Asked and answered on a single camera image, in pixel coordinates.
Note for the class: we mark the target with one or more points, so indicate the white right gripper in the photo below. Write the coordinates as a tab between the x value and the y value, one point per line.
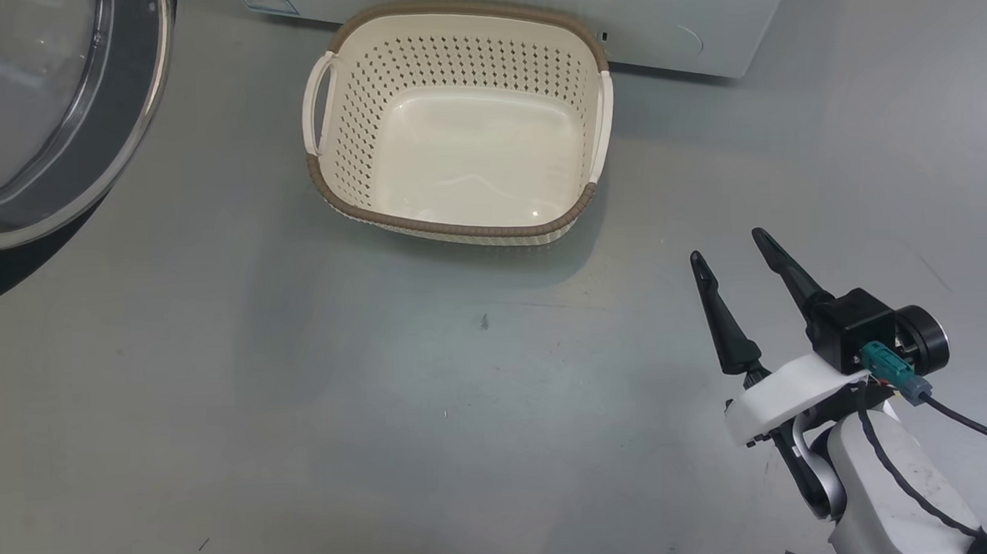
786	393

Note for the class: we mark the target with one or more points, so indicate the dark grey round glass door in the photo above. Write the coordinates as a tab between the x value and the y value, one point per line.
131	93

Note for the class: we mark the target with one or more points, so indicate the cream perforated laundry basket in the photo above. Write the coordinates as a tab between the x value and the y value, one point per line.
471	153

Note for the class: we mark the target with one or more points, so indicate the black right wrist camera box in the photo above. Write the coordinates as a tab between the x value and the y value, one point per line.
854	328

